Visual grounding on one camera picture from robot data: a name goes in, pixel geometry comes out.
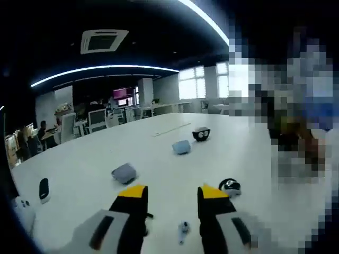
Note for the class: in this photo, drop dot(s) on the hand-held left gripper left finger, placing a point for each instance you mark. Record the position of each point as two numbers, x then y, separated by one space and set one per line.
129 211

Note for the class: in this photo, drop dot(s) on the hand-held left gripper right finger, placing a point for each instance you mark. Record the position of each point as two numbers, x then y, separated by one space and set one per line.
214 217

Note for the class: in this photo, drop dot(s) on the pale stem earbud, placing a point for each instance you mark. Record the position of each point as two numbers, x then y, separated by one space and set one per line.
183 230

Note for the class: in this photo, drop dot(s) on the black ear-hook earbud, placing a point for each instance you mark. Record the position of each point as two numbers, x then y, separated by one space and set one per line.
230 186

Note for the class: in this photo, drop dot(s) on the lilac earbud case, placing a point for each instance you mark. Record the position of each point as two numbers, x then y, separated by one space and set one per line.
123 173

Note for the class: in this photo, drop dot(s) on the light blue earbud case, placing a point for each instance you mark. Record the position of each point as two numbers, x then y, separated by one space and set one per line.
181 146

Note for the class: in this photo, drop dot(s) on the black earbud case cartoon eyes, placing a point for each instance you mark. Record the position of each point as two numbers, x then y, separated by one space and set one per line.
201 134

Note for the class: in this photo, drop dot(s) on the white table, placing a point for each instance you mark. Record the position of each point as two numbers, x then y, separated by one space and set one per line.
159 164

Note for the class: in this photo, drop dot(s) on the black smartphone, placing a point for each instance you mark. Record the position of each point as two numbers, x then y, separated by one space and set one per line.
43 189

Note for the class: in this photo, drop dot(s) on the white office chair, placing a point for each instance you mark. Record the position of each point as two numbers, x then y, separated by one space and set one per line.
96 120
68 127

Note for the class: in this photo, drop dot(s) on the white game controller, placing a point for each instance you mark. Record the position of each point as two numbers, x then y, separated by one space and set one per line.
23 211

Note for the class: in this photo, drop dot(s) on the white office desk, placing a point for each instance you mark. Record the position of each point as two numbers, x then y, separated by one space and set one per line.
164 107

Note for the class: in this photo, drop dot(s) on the potted plant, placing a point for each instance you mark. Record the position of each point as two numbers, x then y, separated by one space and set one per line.
155 100

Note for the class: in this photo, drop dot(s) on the pink display screen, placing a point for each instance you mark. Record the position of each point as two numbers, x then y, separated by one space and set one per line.
121 93

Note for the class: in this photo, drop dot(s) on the shelf with colourful items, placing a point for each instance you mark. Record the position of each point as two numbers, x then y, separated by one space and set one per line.
63 107

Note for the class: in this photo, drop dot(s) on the large window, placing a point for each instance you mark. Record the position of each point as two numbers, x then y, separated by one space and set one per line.
192 84
222 79

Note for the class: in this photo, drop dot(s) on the ceiling light strip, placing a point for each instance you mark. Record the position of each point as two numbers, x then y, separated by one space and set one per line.
106 67
206 18

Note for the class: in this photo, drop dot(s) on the ceiling air conditioner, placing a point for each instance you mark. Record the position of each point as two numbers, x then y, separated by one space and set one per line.
103 41

